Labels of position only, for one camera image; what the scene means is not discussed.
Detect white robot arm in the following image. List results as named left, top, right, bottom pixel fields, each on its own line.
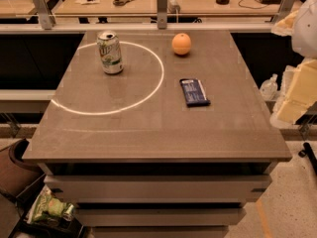
left=270, top=0, right=317, bottom=128

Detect metal bracket post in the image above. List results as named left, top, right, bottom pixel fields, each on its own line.
left=270, top=0, right=302, bottom=24
left=157, top=0, right=167, bottom=29
left=32, top=0, right=55, bottom=30

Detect dark blue snack bar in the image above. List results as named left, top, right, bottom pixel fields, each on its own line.
left=179, top=78, right=211, bottom=107

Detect orange fruit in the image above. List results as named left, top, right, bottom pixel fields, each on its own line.
left=171, top=33, right=191, bottom=56

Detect right metal bracket post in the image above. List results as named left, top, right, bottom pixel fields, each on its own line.
left=270, top=0, right=302, bottom=24

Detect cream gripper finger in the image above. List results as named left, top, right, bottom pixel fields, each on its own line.
left=271, top=11, right=298, bottom=37
left=276, top=59, right=317, bottom=124

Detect green chip bag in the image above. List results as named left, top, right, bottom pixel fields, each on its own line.
left=27, top=185, right=74, bottom=225

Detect left metal bracket post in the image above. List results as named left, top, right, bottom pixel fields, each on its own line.
left=32, top=0, right=55, bottom=30

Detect middle metal bracket post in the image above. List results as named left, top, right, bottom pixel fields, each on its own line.
left=157, top=0, right=167, bottom=29

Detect white power strip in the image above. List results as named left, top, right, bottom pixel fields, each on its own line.
left=167, top=0, right=180, bottom=13

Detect green soda can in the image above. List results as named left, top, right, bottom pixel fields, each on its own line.
left=97, top=31, right=123, bottom=74

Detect scissors on back desk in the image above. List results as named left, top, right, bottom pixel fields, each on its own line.
left=112, top=0, right=136, bottom=7

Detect dark round bin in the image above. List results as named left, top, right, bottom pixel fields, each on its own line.
left=9, top=139, right=42, bottom=173

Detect clear plastic bottle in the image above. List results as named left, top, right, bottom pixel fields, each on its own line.
left=260, top=73, right=278, bottom=101

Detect grey drawer cabinet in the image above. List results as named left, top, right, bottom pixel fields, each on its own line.
left=24, top=31, right=290, bottom=238

